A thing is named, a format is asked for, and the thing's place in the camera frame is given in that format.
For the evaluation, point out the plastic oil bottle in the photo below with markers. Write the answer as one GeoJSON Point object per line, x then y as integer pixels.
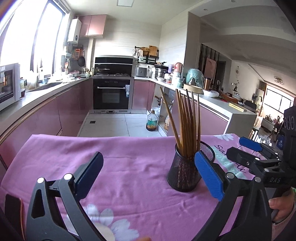
{"type": "Point", "coordinates": [152, 121]}

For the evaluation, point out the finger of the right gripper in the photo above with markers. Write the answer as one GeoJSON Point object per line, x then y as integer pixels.
{"type": "Point", "coordinates": [250, 144]}
{"type": "Point", "coordinates": [242, 157]}

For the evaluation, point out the teal covered appliance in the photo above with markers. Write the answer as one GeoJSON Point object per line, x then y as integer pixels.
{"type": "Point", "coordinates": [195, 77]}

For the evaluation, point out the smartphone on table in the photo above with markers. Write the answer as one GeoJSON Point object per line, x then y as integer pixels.
{"type": "Point", "coordinates": [13, 210]}

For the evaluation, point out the black built-in oven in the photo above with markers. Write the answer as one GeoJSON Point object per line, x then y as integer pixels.
{"type": "Point", "coordinates": [112, 94]}

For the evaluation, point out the ceiling light panel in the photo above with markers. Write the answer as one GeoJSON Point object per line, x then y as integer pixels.
{"type": "Point", "coordinates": [125, 3]}

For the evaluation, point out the person's right hand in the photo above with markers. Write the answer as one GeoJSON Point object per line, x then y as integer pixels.
{"type": "Point", "coordinates": [283, 204]}

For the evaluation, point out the pink upper cabinet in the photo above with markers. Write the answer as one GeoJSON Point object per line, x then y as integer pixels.
{"type": "Point", "coordinates": [92, 26]}

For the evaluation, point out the black frying pan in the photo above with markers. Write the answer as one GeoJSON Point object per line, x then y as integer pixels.
{"type": "Point", "coordinates": [81, 61]}

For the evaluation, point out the round bamboo steamer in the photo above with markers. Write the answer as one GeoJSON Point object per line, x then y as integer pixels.
{"type": "Point", "coordinates": [193, 88]}

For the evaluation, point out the black wall rack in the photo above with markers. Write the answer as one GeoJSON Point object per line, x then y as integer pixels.
{"type": "Point", "coordinates": [146, 55]}

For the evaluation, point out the white microwave oven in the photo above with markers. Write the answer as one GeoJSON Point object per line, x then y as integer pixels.
{"type": "Point", "coordinates": [10, 85]}

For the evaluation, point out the pink thermos jug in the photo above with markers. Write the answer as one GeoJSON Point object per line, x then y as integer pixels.
{"type": "Point", "coordinates": [178, 68]}

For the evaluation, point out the black mesh utensil cup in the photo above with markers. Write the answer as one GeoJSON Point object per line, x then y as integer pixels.
{"type": "Point", "coordinates": [183, 175]}

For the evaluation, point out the bamboo chopstick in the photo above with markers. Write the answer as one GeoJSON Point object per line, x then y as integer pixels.
{"type": "Point", "coordinates": [180, 122]}
{"type": "Point", "coordinates": [186, 128]}
{"type": "Point", "coordinates": [199, 125]}
{"type": "Point", "coordinates": [183, 128]}
{"type": "Point", "coordinates": [194, 124]}
{"type": "Point", "coordinates": [189, 126]}
{"type": "Point", "coordinates": [171, 121]}
{"type": "Point", "coordinates": [191, 116]}

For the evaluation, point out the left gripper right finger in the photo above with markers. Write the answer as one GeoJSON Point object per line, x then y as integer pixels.
{"type": "Point", "coordinates": [253, 220]}

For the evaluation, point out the steel pot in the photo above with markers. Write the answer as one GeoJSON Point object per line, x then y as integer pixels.
{"type": "Point", "coordinates": [160, 72]}

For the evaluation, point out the white plastic bag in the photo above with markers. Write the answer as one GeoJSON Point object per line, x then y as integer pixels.
{"type": "Point", "coordinates": [211, 93]}

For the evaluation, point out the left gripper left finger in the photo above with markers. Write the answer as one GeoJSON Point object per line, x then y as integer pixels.
{"type": "Point", "coordinates": [44, 220]}

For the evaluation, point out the pink floral tablecloth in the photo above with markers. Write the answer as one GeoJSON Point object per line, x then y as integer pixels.
{"type": "Point", "coordinates": [130, 198]}

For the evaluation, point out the pink sleeve forearm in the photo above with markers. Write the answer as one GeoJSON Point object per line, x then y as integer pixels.
{"type": "Point", "coordinates": [277, 228]}

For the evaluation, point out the white water heater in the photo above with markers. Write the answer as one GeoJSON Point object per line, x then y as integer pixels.
{"type": "Point", "coordinates": [74, 31]}

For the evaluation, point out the black range hood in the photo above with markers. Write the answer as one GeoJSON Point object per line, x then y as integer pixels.
{"type": "Point", "coordinates": [113, 66]}

